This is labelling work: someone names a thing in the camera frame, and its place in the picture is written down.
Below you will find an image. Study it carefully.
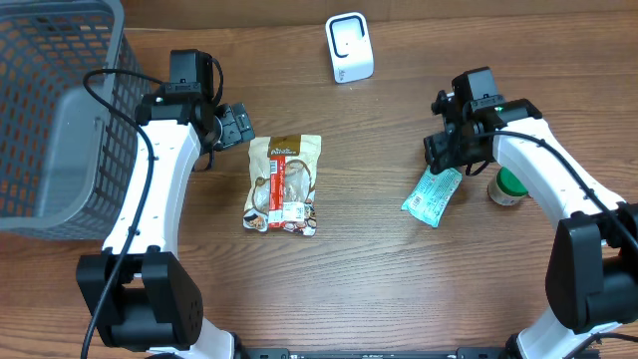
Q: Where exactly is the teal snack bag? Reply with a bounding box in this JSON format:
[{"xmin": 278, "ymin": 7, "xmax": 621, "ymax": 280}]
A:
[{"xmin": 401, "ymin": 167, "xmax": 463, "ymax": 228}]

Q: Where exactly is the brown white snack pouch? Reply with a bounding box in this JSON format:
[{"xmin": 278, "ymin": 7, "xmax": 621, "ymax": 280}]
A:
[{"xmin": 242, "ymin": 135, "xmax": 322, "ymax": 236}]

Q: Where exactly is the green lidded can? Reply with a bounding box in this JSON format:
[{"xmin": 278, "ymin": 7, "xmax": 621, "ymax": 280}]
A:
[{"xmin": 487, "ymin": 168, "xmax": 528, "ymax": 206}]

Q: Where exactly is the red white stick pack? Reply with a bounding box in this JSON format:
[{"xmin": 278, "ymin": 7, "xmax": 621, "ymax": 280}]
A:
[{"xmin": 268, "ymin": 156, "xmax": 285, "ymax": 228}]

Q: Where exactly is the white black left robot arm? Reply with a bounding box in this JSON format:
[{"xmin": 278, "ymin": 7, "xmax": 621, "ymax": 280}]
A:
[{"xmin": 76, "ymin": 49, "xmax": 254, "ymax": 359}]

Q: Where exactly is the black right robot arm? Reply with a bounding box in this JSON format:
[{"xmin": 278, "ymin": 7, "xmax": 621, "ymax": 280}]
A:
[{"xmin": 424, "ymin": 67, "xmax": 637, "ymax": 358}]

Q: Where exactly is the white barcode scanner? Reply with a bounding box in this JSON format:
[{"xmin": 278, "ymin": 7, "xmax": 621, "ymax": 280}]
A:
[{"xmin": 325, "ymin": 12, "xmax": 375, "ymax": 84}]

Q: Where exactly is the grey plastic basket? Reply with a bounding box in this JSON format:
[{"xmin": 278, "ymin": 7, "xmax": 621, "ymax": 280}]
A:
[{"xmin": 1, "ymin": 0, "xmax": 151, "ymax": 240}]

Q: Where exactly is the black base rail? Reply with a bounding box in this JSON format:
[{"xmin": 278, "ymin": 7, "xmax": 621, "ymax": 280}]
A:
[{"xmin": 246, "ymin": 347, "xmax": 501, "ymax": 359}]

